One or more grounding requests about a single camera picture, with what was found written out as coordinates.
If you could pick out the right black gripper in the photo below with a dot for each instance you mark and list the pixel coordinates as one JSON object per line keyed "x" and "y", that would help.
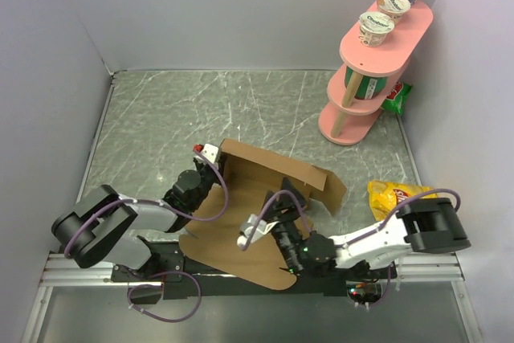
{"x": 275, "y": 213}

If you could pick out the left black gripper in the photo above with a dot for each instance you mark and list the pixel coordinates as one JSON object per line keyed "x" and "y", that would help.
{"x": 213, "y": 169}

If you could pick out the brown cardboard box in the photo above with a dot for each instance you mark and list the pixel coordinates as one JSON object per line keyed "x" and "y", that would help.
{"x": 250, "y": 172}

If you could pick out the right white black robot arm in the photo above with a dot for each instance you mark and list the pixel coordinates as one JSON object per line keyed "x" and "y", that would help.
{"x": 424, "y": 223}

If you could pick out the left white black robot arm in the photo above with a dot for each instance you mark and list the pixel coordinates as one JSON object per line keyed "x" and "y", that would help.
{"x": 102, "y": 226}

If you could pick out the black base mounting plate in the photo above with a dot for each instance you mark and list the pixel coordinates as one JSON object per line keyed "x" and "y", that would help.
{"x": 217, "y": 283}

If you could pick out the yellow chip bag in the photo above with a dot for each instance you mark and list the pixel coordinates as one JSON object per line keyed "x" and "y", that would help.
{"x": 384, "y": 196}

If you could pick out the pink tiered wooden shelf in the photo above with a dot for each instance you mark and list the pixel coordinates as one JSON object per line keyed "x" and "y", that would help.
{"x": 345, "y": 120}

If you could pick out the green can on shelf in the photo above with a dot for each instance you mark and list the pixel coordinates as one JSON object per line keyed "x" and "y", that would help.
{"x": 369, "y": 87}

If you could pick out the green chip bag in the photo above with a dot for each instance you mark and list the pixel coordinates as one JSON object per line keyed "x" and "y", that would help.
{"x": 395, "y": 102}

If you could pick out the front Chobani yogurt cup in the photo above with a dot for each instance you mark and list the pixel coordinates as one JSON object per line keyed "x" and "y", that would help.
{"x": 374, "y": 26}

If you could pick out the chobani yogurt cup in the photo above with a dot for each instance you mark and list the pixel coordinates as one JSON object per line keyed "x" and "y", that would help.
{"x": 395, "y": 9}
{"x": 374, "y": 26}

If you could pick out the middle Chobani yogurt cup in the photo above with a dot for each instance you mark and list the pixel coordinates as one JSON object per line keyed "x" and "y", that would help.
{"x": 395, "y": 9}

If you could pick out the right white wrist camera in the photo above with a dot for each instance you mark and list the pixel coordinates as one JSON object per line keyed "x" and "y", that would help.
{"x": 252, "y": 230}

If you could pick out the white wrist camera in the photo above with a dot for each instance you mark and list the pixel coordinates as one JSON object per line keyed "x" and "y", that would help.
{"x": 208, "y": 152}
{"x": 252, "y": 230}

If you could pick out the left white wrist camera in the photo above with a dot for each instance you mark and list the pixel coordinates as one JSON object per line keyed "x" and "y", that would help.
{"x": 208, "y": 152}

